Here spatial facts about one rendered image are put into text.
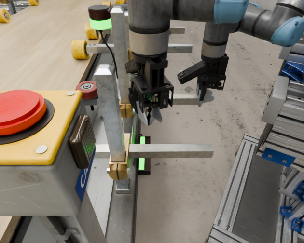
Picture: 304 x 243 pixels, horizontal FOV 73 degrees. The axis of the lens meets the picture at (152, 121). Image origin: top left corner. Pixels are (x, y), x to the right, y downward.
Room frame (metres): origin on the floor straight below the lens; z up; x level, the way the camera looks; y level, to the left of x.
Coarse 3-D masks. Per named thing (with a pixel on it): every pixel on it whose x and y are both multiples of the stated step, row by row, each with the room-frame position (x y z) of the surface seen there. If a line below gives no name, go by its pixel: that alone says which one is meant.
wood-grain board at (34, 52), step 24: (48, 0) 2.09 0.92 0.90; (72, 0) 2.09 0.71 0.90; (96, 0) 2.09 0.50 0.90; (0, 24) 1.41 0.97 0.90; (24, 24) 1.41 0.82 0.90; (48, 24) 1.41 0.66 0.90; (72, 24) 1.41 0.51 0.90; (0, 48) 1.02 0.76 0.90; (24, 48) 1.02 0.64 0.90; (48, 48) 1.02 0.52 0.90; (0, 72) 0.77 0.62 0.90; (24, 72) 0.77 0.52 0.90; (48, 72) 0.77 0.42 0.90; (72, 72) 0.77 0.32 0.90; (0, 216) 0.18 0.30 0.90; (0, 240) 0.14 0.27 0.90
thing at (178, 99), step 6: (174, 96) 0.65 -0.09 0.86; (180, 96) 0.65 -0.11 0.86; (186, 96) 0.65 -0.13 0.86; (192, 96) 0.65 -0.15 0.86; (84, 102) 0.64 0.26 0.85; (90, 102) 0.64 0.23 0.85; (96, 102) 0.64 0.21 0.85; (174, 102) 0.64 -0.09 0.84; (180, 102) 0.64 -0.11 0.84; (186, 102) 0.64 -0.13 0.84; (192, 102) 0.64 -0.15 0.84
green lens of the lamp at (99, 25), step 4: (92, 20) 0.59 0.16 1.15; (104, 20) 0.59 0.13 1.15; (108, 20) 0.60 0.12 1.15; (92, 24) 0.59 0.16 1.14; (96, 24) 0.59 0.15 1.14; (100, 24) 0.58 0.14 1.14; (104, 24) 0.59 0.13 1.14; (108, 24) 0.59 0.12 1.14; (96, 28) 0.59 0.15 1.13; (100, 28) 0.58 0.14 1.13; (104, 28) 0.59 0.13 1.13; (108, 28) 0.59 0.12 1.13
